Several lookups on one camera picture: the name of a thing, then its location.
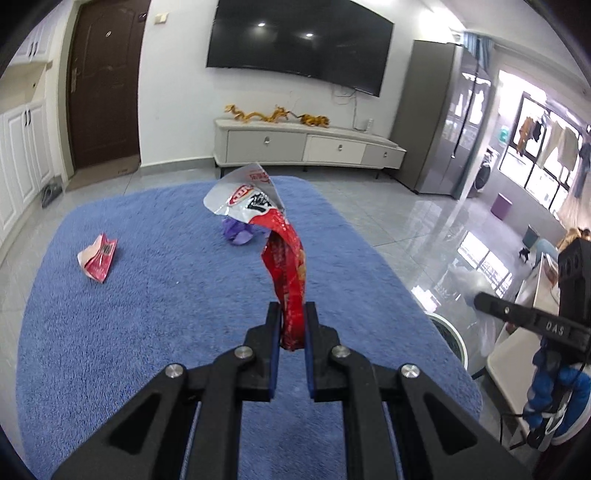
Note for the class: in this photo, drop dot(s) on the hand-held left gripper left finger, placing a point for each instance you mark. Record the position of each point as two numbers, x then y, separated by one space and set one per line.
276 369

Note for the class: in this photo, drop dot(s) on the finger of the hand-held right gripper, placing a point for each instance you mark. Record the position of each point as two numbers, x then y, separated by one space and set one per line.
508 311

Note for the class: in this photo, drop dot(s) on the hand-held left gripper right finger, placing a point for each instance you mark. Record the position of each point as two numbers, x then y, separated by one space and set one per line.
310 369

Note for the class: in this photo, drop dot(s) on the white round trash bin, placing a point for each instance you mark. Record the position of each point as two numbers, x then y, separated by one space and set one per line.
450 337

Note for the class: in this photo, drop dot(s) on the red silver-lined snack bag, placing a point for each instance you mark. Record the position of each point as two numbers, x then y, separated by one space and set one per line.
288 277

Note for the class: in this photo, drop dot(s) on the person's right hand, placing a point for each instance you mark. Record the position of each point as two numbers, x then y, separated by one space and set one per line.
542 387

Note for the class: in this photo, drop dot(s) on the white table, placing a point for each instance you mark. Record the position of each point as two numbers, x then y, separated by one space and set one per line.
512 364

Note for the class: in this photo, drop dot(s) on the small black object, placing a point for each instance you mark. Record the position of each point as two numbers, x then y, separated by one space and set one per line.
524 254

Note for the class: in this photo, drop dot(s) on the teal bin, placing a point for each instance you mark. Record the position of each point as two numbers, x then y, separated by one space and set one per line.
530 235

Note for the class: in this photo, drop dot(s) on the purple stool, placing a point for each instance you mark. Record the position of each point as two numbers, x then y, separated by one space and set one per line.
501 206

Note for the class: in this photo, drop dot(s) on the blue fluffy mat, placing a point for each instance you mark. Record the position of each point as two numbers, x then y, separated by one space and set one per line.
161 323

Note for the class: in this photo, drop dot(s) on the washing machine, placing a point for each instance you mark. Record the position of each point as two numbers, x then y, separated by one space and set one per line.
482 175

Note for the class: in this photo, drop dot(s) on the purple crumpled wrapper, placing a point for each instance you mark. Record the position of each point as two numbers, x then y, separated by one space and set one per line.
238 233

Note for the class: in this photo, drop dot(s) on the hanging clothes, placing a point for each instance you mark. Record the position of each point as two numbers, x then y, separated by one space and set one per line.
561 143

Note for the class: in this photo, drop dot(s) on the red and white wrapper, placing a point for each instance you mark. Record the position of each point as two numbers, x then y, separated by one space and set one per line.
99 258

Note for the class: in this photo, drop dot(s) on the grey refrigerator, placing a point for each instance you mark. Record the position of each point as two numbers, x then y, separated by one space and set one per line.
425 120

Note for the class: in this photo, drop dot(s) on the white grey television stand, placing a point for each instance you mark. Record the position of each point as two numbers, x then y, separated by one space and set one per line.
268 145

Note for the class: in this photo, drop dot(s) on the white device on stand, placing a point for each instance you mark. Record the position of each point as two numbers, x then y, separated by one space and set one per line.
368 125

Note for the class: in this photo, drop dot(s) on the gold tiger figurine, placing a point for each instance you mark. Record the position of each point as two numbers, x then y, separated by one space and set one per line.
315 121

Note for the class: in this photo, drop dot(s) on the blue curtain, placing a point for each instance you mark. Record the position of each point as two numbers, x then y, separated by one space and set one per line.
478 48

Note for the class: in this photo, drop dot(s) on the brown doormat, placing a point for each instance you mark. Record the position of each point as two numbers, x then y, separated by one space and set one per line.
101 175

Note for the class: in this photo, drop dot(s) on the grey green slippers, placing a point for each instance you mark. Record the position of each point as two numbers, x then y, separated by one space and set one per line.
51 194

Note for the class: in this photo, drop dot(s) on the white lower cabinets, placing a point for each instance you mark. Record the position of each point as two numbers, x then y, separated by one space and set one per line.
23 157

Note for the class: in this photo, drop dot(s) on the white cabinets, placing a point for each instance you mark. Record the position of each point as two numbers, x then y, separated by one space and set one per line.
23 157
32 44

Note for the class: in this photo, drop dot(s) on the dark brown door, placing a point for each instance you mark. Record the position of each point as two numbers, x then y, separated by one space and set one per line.
106 83

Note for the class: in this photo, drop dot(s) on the white upper cabinets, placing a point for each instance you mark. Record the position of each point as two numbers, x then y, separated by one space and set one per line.
32 44

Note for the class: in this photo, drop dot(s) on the black wall television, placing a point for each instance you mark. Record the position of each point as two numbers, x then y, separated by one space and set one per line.
295 37

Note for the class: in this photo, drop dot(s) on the wall light switch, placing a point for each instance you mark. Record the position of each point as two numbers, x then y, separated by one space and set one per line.
161 18

